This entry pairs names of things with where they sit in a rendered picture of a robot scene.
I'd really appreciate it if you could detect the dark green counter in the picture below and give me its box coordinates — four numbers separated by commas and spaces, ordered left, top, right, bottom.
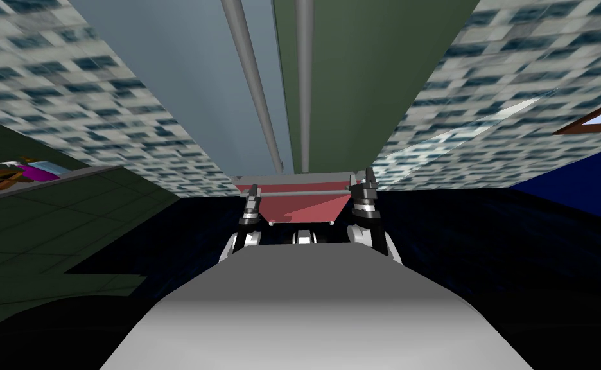
0, 112, 180, 337

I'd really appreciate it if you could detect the grey drawer handle bar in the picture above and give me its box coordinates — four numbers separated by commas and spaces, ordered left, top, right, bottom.
243, 189, 356, 198

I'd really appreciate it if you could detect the blue-grey appliance door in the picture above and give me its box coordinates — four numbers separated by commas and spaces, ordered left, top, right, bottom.
68, 0, 295, 179

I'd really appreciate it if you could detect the green appliance door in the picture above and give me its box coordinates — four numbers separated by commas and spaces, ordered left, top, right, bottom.
272, 0, 481, 175

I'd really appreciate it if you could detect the long grey door handle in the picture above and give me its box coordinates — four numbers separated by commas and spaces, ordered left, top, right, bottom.
220, 0, 285, 175
294, 0, 316, 174

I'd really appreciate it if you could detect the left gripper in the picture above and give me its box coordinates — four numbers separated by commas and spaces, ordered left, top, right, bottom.
242, 183, 262, 215

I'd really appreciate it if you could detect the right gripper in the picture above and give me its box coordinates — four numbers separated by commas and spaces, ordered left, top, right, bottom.
349, 166, 381, 207

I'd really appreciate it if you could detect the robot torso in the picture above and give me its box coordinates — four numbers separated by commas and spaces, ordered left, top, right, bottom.
100, 229, 535, 370

